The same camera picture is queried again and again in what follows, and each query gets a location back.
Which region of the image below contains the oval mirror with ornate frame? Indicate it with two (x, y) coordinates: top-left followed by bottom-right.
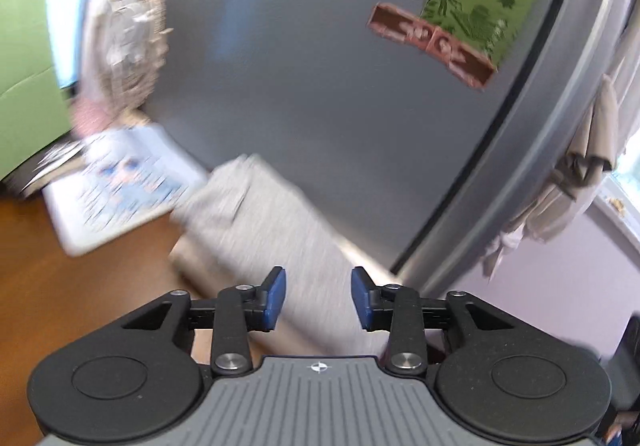
(82, 0), (173, 109)

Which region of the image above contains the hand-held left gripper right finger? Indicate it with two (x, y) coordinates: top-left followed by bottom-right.
(351, 267), (516, 374)

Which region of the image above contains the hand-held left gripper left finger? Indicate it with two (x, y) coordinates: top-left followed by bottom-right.
(120, 267), (287, 374)

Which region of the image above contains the pink patterned object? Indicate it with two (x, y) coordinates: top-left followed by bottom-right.
(70, 96), (118, 139)

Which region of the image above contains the grey ribbed shirt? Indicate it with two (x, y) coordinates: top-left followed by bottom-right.
(170, 153), (391, 357)

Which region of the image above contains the green cardboard sheet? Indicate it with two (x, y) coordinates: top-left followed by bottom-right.
(0, 0), (106, 181)

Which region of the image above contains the dark book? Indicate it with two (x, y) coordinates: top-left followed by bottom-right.
(0, 136), (88, 199)

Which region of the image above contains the cream folded cloth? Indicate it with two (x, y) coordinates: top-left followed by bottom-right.
(170, 233), (391, 367)

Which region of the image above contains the cartoon printed mouse pad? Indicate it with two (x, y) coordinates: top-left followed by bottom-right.
(42, 123), (208, 257)

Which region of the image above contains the red photo magnet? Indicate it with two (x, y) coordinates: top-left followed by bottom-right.
(367, 3), (498, 90)

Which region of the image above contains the beige hanging cloth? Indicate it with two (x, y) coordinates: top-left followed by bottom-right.
(482, 70), (640, 277)

